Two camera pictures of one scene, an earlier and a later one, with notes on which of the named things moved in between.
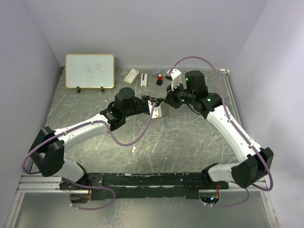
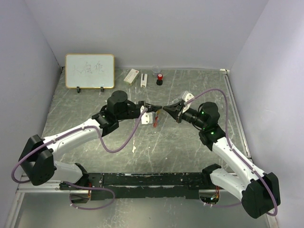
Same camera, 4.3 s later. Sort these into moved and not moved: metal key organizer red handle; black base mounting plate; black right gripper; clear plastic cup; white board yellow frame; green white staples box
Moved: black right gripper; metal key organizer red handle
Not moved: green white staples box; white board yellow frame; clear plastic cup; black base mounting plate
